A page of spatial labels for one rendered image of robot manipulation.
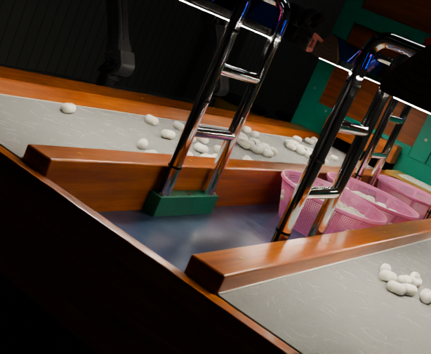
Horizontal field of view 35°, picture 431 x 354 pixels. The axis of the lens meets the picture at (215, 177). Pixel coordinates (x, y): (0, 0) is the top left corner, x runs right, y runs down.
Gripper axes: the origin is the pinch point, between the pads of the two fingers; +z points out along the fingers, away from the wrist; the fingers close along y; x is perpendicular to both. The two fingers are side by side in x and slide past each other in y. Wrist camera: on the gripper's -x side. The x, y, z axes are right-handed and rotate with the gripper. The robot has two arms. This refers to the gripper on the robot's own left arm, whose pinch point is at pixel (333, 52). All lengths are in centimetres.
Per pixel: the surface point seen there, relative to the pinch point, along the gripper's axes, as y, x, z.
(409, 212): -35, 31, 54
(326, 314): -136, 32, 70
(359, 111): 33.8, 16.0, 6.9
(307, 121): 33.1, 28.8, -10.6
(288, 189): -81, 32, 37
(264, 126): -14.9, 31.4, -4.9
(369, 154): -24.6, 22.6, 34.1
